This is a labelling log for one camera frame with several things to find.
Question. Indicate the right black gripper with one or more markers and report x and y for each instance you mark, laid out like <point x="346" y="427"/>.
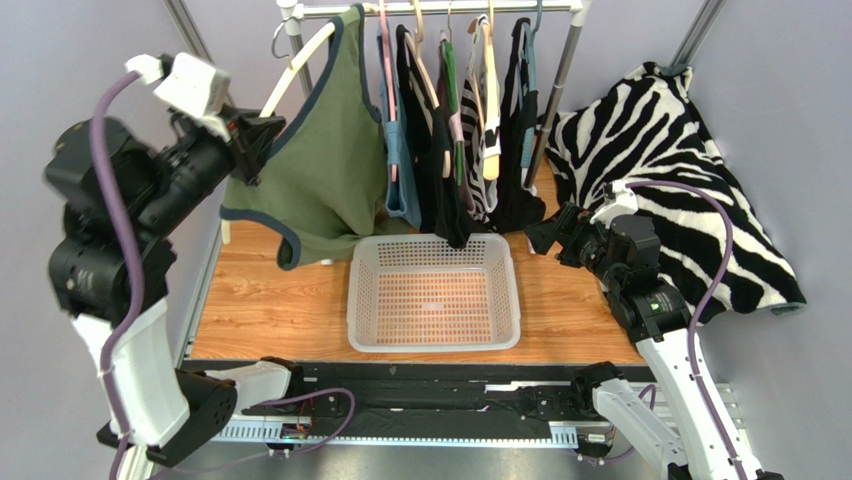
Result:
<point x="569" y="232"/>

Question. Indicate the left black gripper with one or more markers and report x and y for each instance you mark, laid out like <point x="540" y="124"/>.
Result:
<point x="254" y="141"/>

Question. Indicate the green tank top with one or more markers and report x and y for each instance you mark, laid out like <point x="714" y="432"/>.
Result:
<point x="324" y="186"/>

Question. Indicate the cream plastic hanger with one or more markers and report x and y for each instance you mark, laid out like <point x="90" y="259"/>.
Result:
<point x="295" y="65"/>

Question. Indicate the blue tank top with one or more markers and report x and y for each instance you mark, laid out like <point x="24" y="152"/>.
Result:
<point x="401" y="197"/>

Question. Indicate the pink plastic hanger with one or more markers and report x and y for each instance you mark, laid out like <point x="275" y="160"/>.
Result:
<point x="386" y="54"/>

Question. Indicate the black tank top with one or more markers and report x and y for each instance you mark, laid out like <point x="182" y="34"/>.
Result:
<point x="426" y="131"/>

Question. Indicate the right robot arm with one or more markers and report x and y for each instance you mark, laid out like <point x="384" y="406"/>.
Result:
<point x="623" y="255"/>

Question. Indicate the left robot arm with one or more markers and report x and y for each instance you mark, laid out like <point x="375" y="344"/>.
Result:
<point x="113" y="284"/>

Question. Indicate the zebra striped tank top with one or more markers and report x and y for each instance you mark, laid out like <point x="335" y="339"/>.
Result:
<point x="480" y="115"/>

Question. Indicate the dark top on green hanger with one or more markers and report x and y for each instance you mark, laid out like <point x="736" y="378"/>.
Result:
<point x="449" y="93"/>

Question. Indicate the white clothes rack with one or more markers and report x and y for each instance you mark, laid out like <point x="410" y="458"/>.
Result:
<point x="434" y="7"/>

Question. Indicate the zebra print blanket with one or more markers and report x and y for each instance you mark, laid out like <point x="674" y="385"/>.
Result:
<point x="647" y="131"/>

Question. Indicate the white plastic basket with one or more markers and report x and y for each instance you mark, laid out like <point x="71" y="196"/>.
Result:
<point x="416" y="294"/>

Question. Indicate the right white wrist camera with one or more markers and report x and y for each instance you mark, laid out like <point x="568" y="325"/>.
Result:
<point x="619" y="199"/>

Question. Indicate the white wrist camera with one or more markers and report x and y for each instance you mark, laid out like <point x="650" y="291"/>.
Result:
<point x="188" y="84"/>
<point x="619" y="199"/>

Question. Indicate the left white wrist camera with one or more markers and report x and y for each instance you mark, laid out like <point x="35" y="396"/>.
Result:
<point x="188" y="84"/>

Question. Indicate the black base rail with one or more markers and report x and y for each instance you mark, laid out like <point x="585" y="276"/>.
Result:
<point x="440" y="401"/>

